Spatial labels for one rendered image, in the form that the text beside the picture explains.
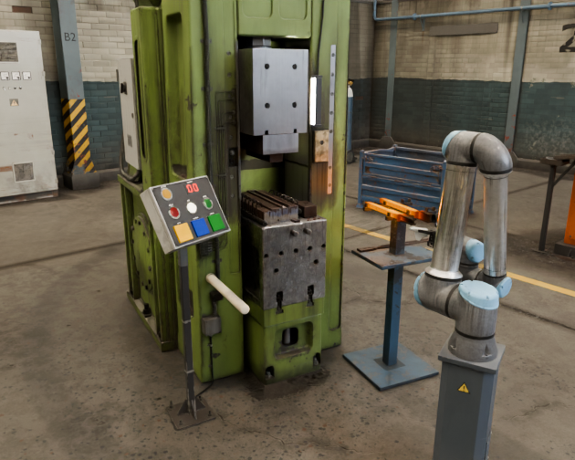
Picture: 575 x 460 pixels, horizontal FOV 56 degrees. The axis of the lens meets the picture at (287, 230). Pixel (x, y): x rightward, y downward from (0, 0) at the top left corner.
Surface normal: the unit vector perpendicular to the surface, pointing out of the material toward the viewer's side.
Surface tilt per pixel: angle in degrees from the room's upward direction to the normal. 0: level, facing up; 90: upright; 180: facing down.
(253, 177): 90
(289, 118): 90
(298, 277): 90
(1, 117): 90
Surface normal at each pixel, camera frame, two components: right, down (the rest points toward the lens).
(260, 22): 0.47, 0.25
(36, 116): 0.66, 0.22
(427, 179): -0.69, 0.19
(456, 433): -0.50, 0.25
